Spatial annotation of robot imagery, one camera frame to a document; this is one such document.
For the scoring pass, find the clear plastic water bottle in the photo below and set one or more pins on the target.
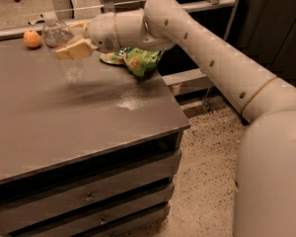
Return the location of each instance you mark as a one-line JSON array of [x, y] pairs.
[[57, 36]]

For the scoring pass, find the orange fruit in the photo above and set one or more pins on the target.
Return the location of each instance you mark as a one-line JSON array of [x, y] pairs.
[[31, 39]]

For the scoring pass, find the green chip bag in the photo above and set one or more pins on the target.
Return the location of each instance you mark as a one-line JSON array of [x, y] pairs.
[[138, 61]]

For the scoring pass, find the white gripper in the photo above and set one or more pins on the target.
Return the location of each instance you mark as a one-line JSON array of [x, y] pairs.
[[102, 31]]

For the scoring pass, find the dark cabinet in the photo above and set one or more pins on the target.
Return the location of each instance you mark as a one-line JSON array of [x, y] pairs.
[[265, 30]]

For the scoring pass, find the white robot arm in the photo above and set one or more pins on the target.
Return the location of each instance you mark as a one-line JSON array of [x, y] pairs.
[[265, 197]]

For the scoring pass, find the grey drawer cabinet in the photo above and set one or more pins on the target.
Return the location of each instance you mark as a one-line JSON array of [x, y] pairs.
[[92, 158]]

